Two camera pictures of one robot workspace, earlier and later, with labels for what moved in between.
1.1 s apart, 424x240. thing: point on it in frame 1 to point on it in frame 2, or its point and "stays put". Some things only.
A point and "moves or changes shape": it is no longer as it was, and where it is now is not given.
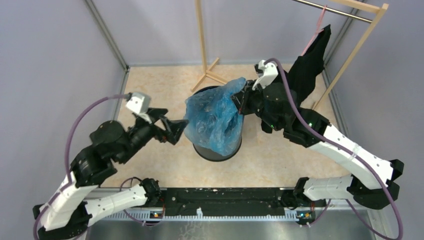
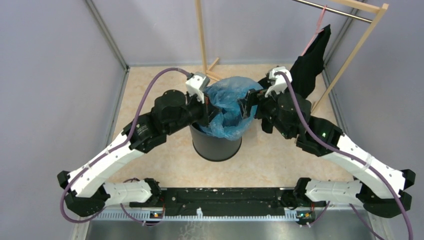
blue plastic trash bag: x=213 y=118 moves or changes shape
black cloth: x=299 y=77 stays put
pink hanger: x=317 y=31 stays put
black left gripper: x=175 y=127 to x=208 y=110
